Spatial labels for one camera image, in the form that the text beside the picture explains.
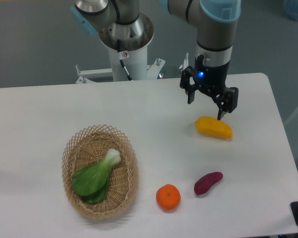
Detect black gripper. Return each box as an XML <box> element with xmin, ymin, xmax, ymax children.
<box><xmin>180</xmin><ymin>55</ymin><xmax>239</xmax><ymax>120</ymax></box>

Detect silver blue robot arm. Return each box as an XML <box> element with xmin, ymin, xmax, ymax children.
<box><xmin>70</xmin><ymin>0</ymin><xmax>241</xmax><ymax>119</ymax></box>

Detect woven wicker basket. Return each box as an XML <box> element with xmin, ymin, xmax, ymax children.
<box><xmin>62</xmin><ymin>125</ymin><xmax>139</xmax><ymax>220</ymax></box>

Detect yellow mango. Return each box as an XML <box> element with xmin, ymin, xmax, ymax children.
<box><xmin>195</xmin><ymin>116</ymin><xmax>233</xmax><ymax>139</ymax></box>

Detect purple sweet potato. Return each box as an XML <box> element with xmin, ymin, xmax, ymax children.
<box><xmin>194</xmin><ymin>172</ymin><xmax>224</xmax><ymax>195</ymax></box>

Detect orange tangerine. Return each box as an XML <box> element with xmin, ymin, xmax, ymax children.
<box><xmin>156</xmin><ymin>184</ymin><xmax>181</xmax><ymax>211</ymax></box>

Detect blue plastic bag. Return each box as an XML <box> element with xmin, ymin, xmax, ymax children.
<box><xmin>283</xmin><ymin>0</ymin><xmax>298</xmax><ymax>21</ymax></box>

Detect green bok choy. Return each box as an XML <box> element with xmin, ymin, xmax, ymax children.
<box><xmin>72</xmin><ymin>149</ymin><xmax>121</xmax><ymax>204</ymax></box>

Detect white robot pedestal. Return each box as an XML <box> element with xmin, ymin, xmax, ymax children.
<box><xmin>75</xmin><ymin>13</ymin><xmax>167</xmax><ymax>84</ymax></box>

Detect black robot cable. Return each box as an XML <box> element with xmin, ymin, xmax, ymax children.
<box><xmin>116</xmin><ymin>39</ymin><xmax>134</xmax><ymax>81</ymax></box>

